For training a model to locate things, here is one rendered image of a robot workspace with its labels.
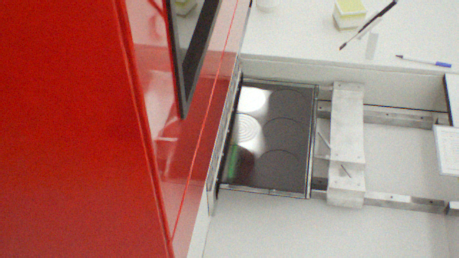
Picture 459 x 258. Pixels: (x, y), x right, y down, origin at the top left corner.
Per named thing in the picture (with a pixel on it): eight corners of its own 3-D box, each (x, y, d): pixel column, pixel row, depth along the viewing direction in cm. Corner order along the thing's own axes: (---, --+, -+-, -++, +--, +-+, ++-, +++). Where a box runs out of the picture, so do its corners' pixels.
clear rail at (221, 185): (148, 181, 122) (148, 178, 121) (150, 176, 123) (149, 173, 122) (310, 201, 117) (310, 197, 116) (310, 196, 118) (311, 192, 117)
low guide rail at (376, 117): (244, 110, 147) (244, 102, 145) (245, 105, 148) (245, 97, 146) (430, 130, 141) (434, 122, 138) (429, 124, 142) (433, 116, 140)
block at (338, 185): (327, 194, 120) (328, 186, 117) (328, 182, 122) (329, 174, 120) (363, 198, 119) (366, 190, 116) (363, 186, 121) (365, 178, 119)
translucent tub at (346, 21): (338, 34, 146) (341, 13, 141) (330, 18, 151) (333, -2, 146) (364, 31, 147) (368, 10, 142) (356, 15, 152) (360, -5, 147)
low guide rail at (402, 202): (228, 188, 129) (227, 180, 126) (229, 181, 130) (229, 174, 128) (441, 214, 122) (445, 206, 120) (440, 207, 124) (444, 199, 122)
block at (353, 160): (328, 167, 125) (330, 159, 123) (329, 156, 127) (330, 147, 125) (363, 170, 124) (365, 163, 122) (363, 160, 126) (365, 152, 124)
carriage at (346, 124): (325, 204, 121) (327, 197, 119) (331, 96, 146) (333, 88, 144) (361, 209, 120) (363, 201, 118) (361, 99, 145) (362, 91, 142)
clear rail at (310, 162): (304, 200, 117) (305, 196, 116) (313, 87, 143) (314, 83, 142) (310, 201, 117) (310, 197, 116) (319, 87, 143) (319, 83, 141)
